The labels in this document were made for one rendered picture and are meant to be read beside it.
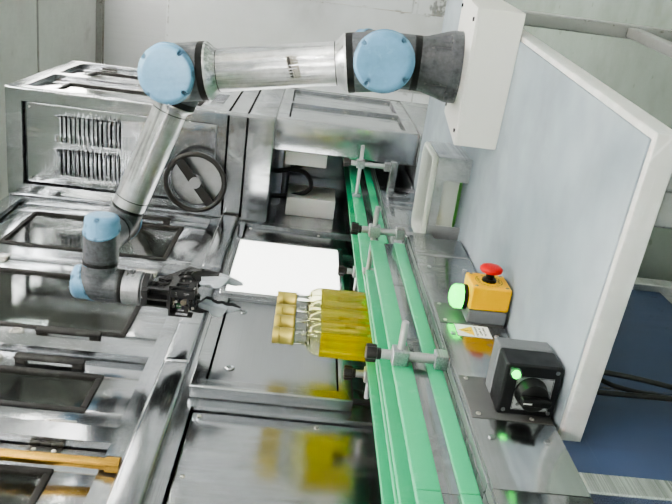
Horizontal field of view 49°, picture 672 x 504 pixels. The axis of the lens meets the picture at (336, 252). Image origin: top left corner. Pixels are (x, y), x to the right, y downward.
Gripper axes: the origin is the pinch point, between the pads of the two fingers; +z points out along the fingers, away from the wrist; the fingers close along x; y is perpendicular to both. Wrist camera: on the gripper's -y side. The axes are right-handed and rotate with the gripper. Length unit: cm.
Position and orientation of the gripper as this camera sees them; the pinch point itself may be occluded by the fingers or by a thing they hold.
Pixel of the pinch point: (236, 294)
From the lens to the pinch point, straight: 167.1
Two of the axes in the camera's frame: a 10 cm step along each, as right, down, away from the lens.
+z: 9.9, 1.1, 0.6
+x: 1.2, -9.3, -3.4
